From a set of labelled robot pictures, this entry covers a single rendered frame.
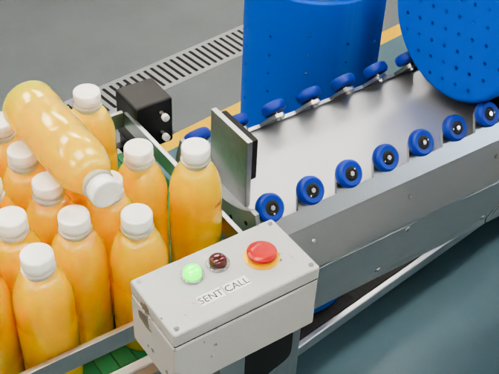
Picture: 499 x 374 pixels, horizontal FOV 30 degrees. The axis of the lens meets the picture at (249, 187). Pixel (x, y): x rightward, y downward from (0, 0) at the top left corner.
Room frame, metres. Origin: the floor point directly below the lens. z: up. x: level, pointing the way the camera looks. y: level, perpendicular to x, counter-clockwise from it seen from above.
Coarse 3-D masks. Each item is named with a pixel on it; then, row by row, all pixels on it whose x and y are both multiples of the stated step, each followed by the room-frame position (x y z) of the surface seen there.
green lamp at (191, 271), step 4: (192, 264) 0.76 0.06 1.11; (184, 268) 0.75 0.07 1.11; (188, 268) 0.75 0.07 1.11; (192, 268) 0.75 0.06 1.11; (196, 268) 0.75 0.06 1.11; (184, 272) 0.75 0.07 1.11; (188, 272) 0.74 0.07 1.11; (192, 272) 0.74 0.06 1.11; (196, 272) 0.74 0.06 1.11; (200, 272) 0.75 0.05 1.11; (184, 276) 0.74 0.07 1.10; (188, 276) 0.74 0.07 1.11; (192, 276) 0.74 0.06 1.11; (196, 276) 0.74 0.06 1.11; (200, 276) 0.75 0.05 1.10
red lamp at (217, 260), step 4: (216, 252) 0.78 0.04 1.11; (212, 256) 0.77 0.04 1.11; (216, 256) 0.77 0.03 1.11; (220, 256) 0.77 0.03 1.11; (224, 256) 0.77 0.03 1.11; (212, 260) 0.76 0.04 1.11; (216, 260) 0.76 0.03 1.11; (220, 260) 0.76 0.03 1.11; (224, 260) 0.77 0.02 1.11; (212, 264) 0.76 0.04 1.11; (216, 264) 0.76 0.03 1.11; (220, 264) 0.76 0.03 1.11; (224, 264) 0.76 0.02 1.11; (216, 268) 0.76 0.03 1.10; (220, 268) 0.76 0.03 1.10
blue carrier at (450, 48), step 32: (416, 0) 1.44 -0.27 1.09; (448, 0) 1.38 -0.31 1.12; (480, 0) 1.33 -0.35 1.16; (416, 32) 1.43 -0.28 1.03; (448, 32) 1.37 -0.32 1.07; (480, 32) 1.32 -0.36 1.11; (416, 64) 1.42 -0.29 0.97; (448, 64) 1.36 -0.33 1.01; (480, 64) 1.30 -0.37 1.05; (480, 96) 1.29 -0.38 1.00
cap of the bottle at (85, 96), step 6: (84, 84) 1.10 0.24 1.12; (90, 84) 1.10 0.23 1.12; (78, 90) 1.08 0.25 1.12; (84, 90) 1.09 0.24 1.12; (90, 90) 1.09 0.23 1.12; (96, 90) 1.09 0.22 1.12; (78, 96) 1.07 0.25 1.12; (84, 96) 1.07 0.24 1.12; (90, 96) 1.07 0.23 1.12; (96, 96) 1.07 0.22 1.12; (78, 102) 1.07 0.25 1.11; (84, 102) 1.06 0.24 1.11; (90, 102) 1.07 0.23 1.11; (96, 102) 1.07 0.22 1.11
